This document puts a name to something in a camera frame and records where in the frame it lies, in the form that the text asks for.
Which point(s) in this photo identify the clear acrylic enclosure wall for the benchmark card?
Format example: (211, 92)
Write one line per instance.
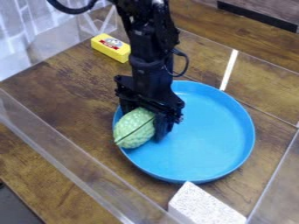
(60, 161)

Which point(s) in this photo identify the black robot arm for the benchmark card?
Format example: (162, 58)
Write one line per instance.
(150, 29)

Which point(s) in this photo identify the white speckled foam block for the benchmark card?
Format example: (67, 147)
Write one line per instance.
(196, 207)

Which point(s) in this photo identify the blue round plastic tray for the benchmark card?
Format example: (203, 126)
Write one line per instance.
(208, 145)

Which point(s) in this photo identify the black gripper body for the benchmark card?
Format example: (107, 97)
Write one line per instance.
(150, 86)

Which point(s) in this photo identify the green bumpy bitter gourd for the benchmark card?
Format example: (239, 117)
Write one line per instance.
(135, 128)

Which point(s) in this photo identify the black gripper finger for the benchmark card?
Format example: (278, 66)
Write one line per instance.
(163, 125)
(128, 105)

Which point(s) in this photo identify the yellow rectangular block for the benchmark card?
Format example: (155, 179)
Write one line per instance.
(112, 47)

